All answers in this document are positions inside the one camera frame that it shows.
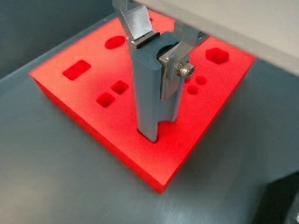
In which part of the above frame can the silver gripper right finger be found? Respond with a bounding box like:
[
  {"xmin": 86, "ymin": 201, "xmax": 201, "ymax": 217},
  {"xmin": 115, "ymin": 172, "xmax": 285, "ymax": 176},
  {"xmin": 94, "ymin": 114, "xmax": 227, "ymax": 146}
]
[{"xmin": 159, "ymin": 22, "xmax": 209, "ymax": 100}]

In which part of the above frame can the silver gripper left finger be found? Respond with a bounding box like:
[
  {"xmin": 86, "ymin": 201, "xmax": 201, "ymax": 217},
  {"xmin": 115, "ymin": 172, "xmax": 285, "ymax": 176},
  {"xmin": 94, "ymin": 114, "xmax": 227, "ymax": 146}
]
[{"xmin": 112, "ymin": 0, "xmax": 161, "ymax": 49}]

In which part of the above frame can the grey arch shaped peg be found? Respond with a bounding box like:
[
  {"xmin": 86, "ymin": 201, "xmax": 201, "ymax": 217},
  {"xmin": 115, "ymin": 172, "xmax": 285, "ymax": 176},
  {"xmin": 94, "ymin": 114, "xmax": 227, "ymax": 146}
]
[{"xmin": 132, "ymin": 31, "xmax": 183, "ymax": 142}]

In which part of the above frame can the red shape sorter block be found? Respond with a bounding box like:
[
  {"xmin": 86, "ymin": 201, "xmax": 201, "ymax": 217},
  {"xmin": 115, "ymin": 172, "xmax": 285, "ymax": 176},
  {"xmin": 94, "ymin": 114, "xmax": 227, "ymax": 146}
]
[{"xmin": 31, "ymin": 19, "xmax": 255, "ymax": 192}]

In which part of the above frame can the black curved holder stand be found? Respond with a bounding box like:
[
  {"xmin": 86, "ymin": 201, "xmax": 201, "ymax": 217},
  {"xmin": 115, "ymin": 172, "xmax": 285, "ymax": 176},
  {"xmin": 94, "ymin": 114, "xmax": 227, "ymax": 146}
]
[{"xmin": 251, "ymin": 171, "xmax": 299, "ymax": 224}]

